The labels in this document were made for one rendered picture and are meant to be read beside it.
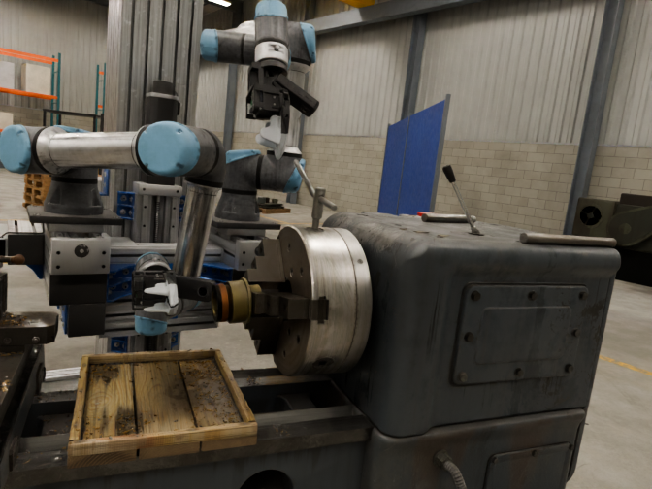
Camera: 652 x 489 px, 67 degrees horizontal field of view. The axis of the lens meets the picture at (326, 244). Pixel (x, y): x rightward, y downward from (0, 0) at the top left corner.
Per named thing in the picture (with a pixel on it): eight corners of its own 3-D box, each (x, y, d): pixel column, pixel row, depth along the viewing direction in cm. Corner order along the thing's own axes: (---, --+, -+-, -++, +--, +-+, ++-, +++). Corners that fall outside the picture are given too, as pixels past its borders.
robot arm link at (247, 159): (225, 186, 171) (229, 146, 169) (264, 190, 171) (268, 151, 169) (217, 187, 159) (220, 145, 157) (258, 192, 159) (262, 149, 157)
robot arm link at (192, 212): (206, 128, 130) (173, 300, 139) (181, 122, 119) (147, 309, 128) (244, 138, 127) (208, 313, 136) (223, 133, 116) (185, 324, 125)
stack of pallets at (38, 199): (87, 207, 1024) (88, 172, 1013) (110, 213, 973) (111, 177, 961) (21, 207, 924) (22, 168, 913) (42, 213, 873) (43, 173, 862)
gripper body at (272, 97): (245, 121, 111) (245, 72, 112) (281, 127, 114) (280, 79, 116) (254, 108, 104) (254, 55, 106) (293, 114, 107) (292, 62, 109)
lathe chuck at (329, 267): (291, 333, 125) (309, 212, 117) (342, 404, 97) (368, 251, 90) (257, 335, 121) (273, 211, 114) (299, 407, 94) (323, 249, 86)
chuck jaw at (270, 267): (292, 290, 108) (285, 244, 114) (300, 280, 104) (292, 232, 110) (244, 290, 104) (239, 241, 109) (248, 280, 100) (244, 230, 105)
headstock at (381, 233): (472, 339, 160) (491, 221, 154) (603, 410, 117) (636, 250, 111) (301, 347, 136) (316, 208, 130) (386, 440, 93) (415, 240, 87)
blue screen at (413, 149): (354, 239, 1002) (369, 121, 966) (393, 243, 1007) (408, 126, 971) (388, 288, 596) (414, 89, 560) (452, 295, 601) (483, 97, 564)
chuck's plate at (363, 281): (305, 333, 126) (322, 213, 119) (357, 402, 99) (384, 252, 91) (292, 333, 125) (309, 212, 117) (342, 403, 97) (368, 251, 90)
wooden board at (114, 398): (218, 363, 120) (219, 347, 119) (256, 445, 87) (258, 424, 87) (81, 371, 108) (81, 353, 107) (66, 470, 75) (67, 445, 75)
